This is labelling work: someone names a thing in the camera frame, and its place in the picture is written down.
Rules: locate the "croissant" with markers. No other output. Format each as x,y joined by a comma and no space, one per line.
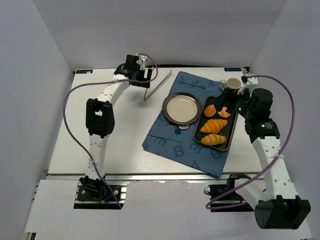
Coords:
213,126
213,139

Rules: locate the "green stick upper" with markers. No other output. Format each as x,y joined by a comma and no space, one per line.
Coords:
193,84

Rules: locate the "green stick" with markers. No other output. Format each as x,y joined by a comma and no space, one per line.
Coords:
193,84
166,138

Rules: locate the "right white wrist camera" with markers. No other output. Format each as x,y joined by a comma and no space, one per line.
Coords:
248,82

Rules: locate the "round metal plate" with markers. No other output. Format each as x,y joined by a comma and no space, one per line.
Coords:
182,108

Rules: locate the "upper croissant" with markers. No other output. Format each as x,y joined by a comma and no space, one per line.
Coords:
213,126

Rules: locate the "lower croissant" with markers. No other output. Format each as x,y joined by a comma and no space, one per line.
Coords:
213,139

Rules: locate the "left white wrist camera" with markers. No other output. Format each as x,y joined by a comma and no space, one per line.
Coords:
141,61

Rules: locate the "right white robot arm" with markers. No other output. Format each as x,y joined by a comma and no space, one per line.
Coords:
271,193

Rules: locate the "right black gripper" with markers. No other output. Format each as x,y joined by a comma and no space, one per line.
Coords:
231,96

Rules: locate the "green stick lower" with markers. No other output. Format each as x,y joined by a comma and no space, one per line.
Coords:
166,138

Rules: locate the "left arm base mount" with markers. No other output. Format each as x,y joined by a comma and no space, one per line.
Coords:
90,190

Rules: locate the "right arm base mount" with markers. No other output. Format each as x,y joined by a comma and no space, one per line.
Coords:
214,190

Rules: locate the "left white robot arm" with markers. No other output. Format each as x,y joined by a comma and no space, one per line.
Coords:
100,120

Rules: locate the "pale green mug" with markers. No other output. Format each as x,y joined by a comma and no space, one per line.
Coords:
232,83

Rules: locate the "black orange-rimmed tray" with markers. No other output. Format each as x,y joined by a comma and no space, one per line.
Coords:
227,131

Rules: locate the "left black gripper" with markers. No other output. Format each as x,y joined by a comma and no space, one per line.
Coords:
141,78

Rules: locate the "metal tongs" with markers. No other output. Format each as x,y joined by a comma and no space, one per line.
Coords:
147,96

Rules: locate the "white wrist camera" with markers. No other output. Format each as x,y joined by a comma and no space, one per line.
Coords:
248,82
141,61

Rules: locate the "round bread roll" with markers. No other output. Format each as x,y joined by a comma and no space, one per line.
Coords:
224,112
210,111

